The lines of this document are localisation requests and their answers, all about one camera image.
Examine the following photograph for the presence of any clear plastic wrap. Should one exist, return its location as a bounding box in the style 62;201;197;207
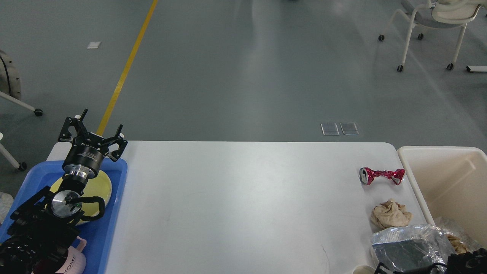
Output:
371;224;455;272

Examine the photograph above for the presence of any brown paper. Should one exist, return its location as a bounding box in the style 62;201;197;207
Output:
447;234;469;254
371;198;414;229

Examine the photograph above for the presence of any right floor outlet plate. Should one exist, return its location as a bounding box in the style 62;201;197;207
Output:
340;123;360;135

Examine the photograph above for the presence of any left background chair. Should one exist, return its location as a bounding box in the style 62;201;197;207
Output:
0;50;43;170

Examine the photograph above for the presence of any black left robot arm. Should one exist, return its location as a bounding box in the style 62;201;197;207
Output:
1;110;128;274

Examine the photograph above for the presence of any white paper cup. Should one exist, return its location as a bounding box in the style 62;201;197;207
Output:
352;265;376;274

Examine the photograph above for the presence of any yellow plastic plate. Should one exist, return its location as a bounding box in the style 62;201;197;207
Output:
49;170;113;226

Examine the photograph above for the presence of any white office chair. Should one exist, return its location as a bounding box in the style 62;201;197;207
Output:
378;0;486;72

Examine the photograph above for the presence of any blue plastic tray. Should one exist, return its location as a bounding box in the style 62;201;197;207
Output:
0;158;128;274

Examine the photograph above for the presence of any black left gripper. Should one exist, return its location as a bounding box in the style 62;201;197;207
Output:
59;109;128;179

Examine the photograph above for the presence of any crushed red can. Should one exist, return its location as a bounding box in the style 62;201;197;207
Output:
359;167;406;186

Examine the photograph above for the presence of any left floor outlet plate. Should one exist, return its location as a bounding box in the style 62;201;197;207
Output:
321;123;340;136

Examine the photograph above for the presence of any floor outlet plate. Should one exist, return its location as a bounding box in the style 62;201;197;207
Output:
321;123;340;136
340;123;360;135

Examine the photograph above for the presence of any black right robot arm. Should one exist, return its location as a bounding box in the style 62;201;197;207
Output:
374;248;487;274

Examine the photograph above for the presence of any white bar on floor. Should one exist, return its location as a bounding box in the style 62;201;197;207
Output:
466;65;487;73

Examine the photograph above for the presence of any beige plastic bin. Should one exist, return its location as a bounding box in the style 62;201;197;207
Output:
397;146;487;247

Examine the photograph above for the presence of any aluminium foil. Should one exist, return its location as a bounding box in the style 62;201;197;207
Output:
433;217;483;252

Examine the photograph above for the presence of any pink mug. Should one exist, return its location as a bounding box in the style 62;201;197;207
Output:
34;236;87;274

